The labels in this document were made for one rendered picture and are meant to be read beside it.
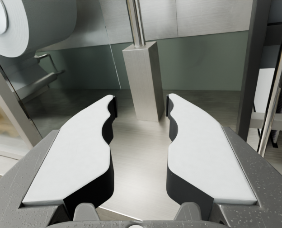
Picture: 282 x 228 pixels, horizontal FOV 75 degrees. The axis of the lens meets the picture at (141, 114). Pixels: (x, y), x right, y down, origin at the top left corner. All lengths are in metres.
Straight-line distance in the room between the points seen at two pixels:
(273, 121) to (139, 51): 0.39
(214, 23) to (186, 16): 0.11
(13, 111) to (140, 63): 0.38
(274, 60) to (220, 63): 0.46
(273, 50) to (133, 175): 0.41
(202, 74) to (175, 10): 0.28
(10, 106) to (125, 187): 0.36
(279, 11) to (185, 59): 0.52
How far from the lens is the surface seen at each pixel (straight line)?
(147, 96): 0.64
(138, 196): 0.48
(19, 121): 0.59
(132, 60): 0.61
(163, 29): 0.83
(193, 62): 0.84
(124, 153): 0.59
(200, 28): 0.81
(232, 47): 0.82
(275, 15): 0.37
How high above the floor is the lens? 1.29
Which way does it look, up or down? 31 degrees down
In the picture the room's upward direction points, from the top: 11 degrees counter-clockwise
